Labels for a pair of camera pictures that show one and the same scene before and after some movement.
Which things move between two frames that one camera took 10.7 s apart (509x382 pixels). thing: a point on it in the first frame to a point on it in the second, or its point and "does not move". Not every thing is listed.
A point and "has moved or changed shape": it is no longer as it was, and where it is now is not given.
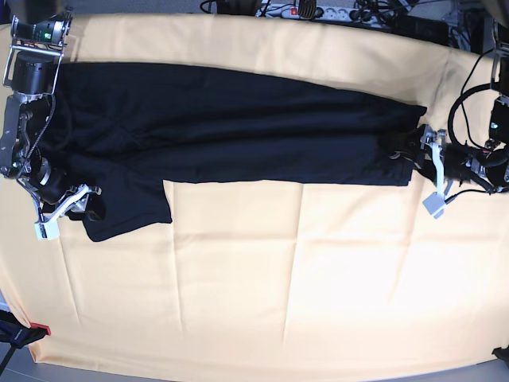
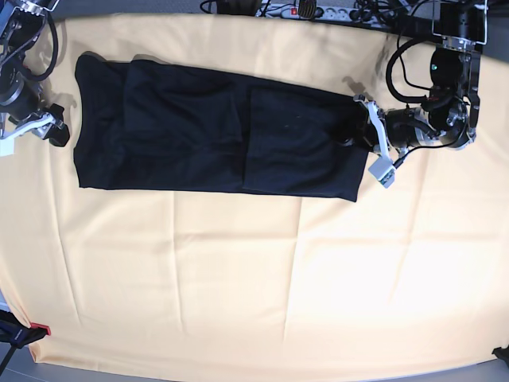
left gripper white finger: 81,192 to 38,126
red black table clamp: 15,333 does not move
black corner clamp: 502,353 does not move
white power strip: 323,13 does not move
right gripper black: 448,161 to 402,127
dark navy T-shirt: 118,130 has moved or changed shape
